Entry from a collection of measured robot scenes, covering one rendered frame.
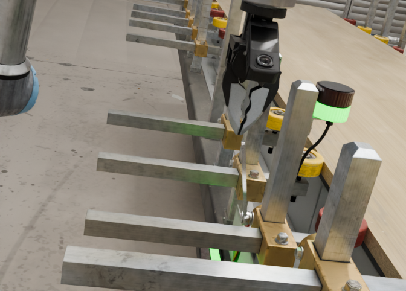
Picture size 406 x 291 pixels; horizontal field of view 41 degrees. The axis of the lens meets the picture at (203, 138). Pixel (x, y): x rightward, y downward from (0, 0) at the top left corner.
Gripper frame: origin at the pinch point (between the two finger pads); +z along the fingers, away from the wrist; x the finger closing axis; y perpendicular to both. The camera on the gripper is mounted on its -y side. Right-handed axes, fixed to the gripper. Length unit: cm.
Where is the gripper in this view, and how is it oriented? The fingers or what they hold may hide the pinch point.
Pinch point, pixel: (240, 128)
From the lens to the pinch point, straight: 89.9
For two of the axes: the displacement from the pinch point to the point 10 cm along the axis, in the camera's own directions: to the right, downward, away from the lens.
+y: -0.8, -3.9, 9.2
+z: -1.8, 9.1, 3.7
